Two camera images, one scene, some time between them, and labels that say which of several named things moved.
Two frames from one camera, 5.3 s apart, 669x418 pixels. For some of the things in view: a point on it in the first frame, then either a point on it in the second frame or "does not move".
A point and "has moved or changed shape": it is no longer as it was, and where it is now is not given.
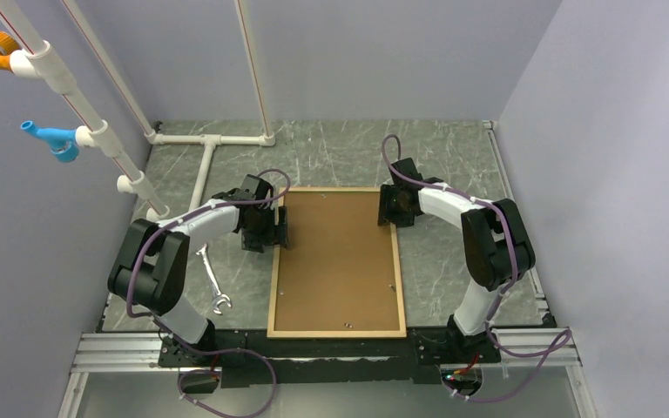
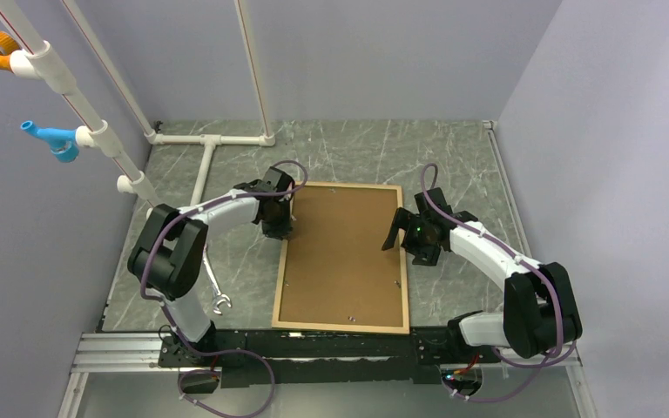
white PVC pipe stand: x=37 y=59 does not move
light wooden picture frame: x=273 y=333 has moved or changed shape
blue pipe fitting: x=63 y=142 does not move
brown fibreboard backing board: x=338 y=273 does not move
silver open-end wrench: x=219 y=296 does not move
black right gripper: x=386 y=212 → x=403 y=219
